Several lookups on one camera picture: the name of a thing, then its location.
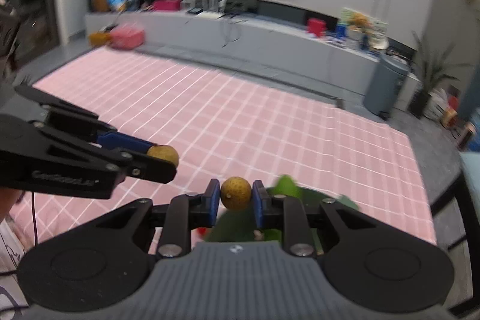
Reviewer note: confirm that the long-leaved plant in black pot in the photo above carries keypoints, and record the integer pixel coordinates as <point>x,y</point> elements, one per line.
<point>422,102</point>

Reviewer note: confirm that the pink box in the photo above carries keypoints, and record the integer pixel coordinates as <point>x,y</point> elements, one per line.
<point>165,5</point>

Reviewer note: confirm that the person's left forearm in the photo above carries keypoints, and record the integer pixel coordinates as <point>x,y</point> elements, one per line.
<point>9,203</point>

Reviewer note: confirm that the light blue cushion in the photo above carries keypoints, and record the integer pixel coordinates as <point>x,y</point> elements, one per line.
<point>470,170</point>

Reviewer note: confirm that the red cherry tomato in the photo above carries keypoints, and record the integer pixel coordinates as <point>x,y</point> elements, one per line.
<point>202,232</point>

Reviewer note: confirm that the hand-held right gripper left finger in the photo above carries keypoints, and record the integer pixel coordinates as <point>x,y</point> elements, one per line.
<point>213,203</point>

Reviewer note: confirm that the wooden box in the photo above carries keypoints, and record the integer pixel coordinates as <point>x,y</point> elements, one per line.
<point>99,39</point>

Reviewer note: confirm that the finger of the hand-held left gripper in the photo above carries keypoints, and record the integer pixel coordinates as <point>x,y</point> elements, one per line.
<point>127,143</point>
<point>153,168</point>

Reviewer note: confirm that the white plastic bag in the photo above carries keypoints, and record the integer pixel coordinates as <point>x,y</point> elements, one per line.
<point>435,104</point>

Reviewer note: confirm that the long grey television console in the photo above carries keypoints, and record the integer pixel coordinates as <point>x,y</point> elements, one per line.
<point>262,39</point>

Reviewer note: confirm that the pink cloth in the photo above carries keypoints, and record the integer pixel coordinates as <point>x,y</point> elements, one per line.
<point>127,37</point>

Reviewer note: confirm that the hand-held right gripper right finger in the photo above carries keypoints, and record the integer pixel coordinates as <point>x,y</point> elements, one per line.
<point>258,204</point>

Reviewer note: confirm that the grey trash can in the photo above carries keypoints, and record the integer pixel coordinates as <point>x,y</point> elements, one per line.
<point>384,87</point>

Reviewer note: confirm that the red box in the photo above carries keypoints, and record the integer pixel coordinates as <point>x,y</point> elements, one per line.
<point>316,27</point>

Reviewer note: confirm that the red bag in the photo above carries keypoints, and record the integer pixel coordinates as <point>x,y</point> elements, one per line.
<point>450,113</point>

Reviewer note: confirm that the white router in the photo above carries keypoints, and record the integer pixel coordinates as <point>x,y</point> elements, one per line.
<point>212,7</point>

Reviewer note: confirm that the blue snack bag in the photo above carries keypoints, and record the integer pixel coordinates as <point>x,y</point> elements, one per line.
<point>117,2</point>

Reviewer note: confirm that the small brown round fruit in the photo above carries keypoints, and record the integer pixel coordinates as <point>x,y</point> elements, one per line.
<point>235,192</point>
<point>164,154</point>

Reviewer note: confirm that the pink checked tablecloth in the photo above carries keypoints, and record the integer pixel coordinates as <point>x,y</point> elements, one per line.
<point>262,117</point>

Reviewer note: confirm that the brown teddy bear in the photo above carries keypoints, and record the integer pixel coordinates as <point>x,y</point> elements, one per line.
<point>359,25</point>

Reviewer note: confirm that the green colander bowl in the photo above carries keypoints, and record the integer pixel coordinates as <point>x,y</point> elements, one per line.
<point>236,226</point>

